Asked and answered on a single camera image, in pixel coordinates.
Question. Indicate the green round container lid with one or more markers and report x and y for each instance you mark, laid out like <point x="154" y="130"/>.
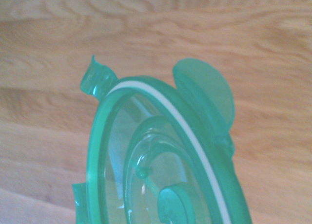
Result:
<point x="170" y="136"/>

